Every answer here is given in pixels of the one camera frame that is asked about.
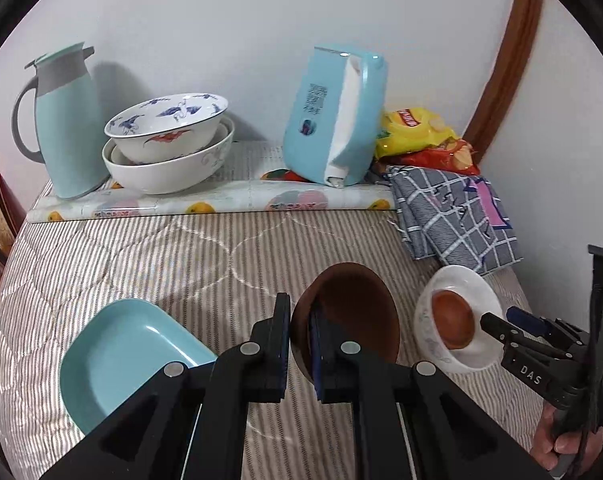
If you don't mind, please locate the grey checked cloth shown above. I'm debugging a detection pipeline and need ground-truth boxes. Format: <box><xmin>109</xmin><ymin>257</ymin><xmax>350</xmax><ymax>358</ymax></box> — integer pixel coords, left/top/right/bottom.
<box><xmin>381</xmin><ymin>165</ymin><xmax>523</xmax><ymax>277</ymax></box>

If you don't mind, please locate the plain white bowl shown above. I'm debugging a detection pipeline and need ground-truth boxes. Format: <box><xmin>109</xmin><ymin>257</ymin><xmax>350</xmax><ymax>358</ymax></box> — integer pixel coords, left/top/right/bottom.
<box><xmin>414</xmin><ymin>265</ymin><xmax>505</xmax><ymax>373</ymax></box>

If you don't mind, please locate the striped quilted table cover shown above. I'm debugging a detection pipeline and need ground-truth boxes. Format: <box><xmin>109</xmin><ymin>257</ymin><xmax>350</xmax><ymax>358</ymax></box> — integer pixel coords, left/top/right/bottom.
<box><xmin>0</xmin><ymin>210</ymin><xmax>547</xmax><ymax>480</ymax></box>

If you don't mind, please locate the fruit print plastic mat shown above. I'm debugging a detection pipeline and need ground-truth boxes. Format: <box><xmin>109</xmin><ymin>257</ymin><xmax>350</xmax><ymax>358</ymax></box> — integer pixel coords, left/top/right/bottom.
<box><xmin>26</xmin><ymin>142</ymin><xmax>397</xmax><ymax>223</ymax></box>

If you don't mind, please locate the red chip bag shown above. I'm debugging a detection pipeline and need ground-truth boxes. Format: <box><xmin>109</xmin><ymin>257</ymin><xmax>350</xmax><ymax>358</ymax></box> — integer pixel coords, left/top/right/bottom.
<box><xmin>381</xmin><ymin>139</ymin><xmax>481</xmax><ymax>177</ymax></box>

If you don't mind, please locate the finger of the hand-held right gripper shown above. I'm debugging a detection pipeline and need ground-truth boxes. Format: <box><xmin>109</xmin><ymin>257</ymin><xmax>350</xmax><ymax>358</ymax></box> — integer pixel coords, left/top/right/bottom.
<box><xmin>480</xmin><ymin>312</ymin><xmax>519</xmax><ymax>346</ymax></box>
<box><xmin>506</xmin><ymin>307</ymin><xmax>552</xmax><ymax>336</ymax></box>

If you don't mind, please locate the yellow chip bag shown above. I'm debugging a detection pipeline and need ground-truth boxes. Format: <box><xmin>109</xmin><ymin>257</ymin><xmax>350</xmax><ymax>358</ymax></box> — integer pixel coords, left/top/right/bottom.
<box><xmin>375</xmin><ymin>107</ymin><xmax>459</xmax><ymax>161</ymax></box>

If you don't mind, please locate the person's right hand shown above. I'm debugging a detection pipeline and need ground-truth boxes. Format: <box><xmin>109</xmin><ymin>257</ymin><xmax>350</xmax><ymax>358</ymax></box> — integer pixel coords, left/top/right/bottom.
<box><xmin>531</xmin><ymin>402</ymin><xmax>603</xmax><ymax>472</ymax></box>

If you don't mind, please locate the small brown bowl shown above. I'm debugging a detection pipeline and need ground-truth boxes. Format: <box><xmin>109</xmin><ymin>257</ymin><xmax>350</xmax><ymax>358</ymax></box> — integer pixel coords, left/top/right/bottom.
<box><xmin>431</xmin><ymin>291</ymin><xmax>475</xmax><ymax>348</ymax></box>
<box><xmin>290</xmin><ymin>262</ymin><xmax>401</xmax><ymax>388</ymax></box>

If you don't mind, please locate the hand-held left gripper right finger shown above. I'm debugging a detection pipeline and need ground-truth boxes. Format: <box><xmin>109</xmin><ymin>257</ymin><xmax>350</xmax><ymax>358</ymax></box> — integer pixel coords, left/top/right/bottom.
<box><xmin>307</xmin><ymin>307</ymin><xmax>552</xmax><ymax>480</ymax></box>

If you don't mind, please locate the brown wooden door frame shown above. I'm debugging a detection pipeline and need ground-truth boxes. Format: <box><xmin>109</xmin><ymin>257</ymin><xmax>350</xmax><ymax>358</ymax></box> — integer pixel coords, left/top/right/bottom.
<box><xmin>464</xmin><ymin>0</ymin><xmax>542</xmax><ymax>163</ymax></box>

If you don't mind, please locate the light blue square plate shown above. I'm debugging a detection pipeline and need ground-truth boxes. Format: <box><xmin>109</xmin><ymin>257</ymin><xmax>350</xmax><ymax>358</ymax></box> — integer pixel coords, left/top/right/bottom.
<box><xmin>60</xmin><ymin>298</ymin><xmax>217</xmax><ymax>436</ymax></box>

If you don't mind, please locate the blue red patterned bowl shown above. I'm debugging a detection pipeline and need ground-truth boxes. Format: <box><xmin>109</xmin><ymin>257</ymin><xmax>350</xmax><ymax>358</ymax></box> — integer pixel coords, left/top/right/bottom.
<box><xmin>104</xmin><ymin>92</ymin><xmax>230</xmax><ymax>165</ymax></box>

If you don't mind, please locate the light blue thermos jug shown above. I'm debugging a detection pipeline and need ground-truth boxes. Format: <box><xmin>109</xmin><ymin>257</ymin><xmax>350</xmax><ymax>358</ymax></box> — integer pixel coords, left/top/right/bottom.
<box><xmin>12</xmin><ymin>41</ymin><xmax>111</xmax><ymax>199</ymax></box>

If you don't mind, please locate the large white grey-print bowl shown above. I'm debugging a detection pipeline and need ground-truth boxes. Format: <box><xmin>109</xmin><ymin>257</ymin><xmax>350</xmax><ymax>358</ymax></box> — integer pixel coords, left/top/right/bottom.
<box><xmin>102</xmin><ymin>116</ymin><xmax>235</xmax><ymax>196</ymax></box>

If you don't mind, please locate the light blue tissue box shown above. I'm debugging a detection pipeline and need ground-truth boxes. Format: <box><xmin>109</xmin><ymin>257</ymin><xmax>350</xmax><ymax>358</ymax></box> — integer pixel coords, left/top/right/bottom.
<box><xmin>282</xmin><ymin>45</ymin><xmax>388</xmax><ymax>190</ymax></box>

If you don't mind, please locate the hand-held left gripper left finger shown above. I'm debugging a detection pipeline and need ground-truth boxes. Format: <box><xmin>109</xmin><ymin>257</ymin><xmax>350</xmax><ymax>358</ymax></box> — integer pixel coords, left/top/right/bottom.
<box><xmin>42</xmin><ymin>291</ymin><xmax>292</xmax><ymax>480</ymax></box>

